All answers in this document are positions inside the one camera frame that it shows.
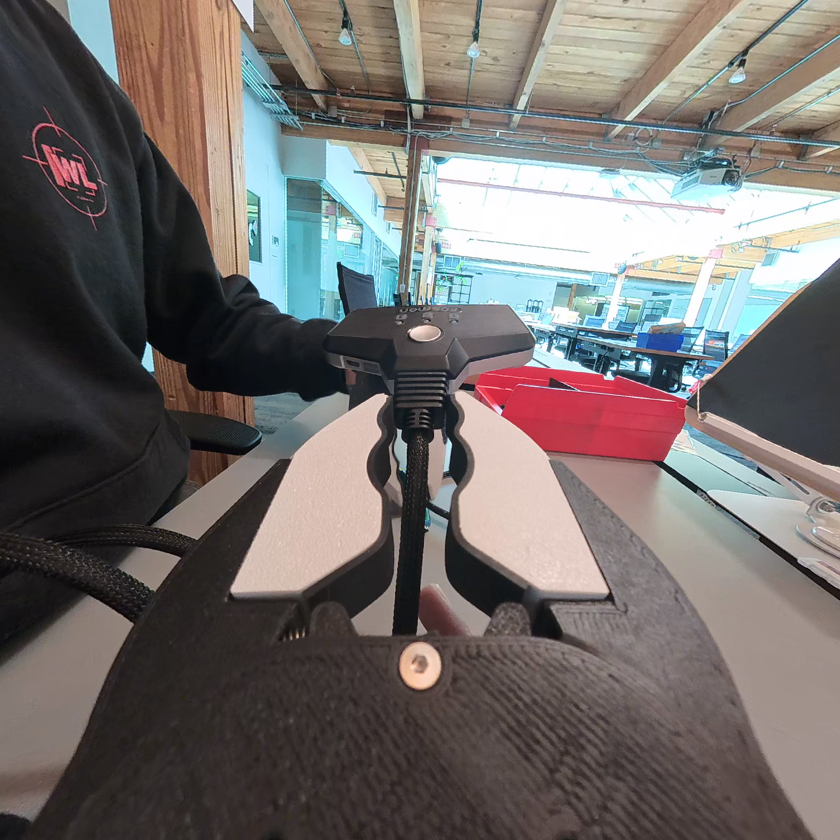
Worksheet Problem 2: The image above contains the person in black sweatshirt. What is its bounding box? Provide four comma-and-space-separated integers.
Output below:
0, 0, 227, 647

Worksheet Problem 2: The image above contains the wooden post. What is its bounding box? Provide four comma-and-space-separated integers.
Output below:
110, 0, 258, 484

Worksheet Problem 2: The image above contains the black tablet with wooden frame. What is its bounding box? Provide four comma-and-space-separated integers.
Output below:
686, 259, 840, 468

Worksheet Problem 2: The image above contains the grey desk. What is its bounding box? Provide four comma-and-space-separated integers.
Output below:
659, 433, 840, 599
0, 394, 840, 840

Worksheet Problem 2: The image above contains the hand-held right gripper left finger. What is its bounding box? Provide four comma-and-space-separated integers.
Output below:
230, 392, 399, 618

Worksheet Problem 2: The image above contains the white ceiling projector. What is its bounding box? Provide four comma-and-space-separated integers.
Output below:
671, 152, 743, 202

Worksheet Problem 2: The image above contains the black braided cable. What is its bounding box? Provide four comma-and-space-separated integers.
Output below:
0, 428, 432, 636

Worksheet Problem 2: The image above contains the black chair armrest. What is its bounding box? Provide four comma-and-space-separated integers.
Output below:
167, 410, 263, 455

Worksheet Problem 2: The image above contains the person's right hand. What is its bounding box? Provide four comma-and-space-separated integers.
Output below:
420, 586, 471, 636

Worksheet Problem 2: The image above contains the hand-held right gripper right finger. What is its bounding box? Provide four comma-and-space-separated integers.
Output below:
445, 390, 613, 621

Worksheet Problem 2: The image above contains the red plastic bin with tools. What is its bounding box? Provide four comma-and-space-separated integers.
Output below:
472, 366, 688, 464

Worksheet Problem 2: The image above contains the person's left forearm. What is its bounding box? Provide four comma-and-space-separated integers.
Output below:
217, 273, 350, 403

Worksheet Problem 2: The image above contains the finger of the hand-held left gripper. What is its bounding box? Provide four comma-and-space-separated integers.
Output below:
428, 436, 455, 497

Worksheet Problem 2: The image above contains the white tablet stand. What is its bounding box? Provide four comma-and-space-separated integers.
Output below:
686, 406, 840, 586

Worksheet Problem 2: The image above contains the black mesh chair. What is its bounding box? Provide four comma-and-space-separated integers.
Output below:
336, 262, 380, 313

